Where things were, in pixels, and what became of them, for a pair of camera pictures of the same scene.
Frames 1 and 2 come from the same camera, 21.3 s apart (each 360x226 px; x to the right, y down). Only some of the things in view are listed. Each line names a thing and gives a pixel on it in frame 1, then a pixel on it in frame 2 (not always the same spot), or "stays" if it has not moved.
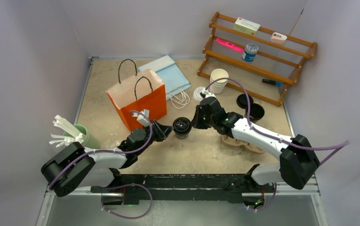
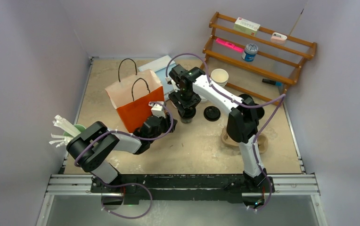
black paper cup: [257, 112] stays
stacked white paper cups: [218, 86] stays
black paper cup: [182, 135] → [186, 116]
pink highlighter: [229, 45] stays
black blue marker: [276, 83] stays
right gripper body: [208, 122] → [186, 100]
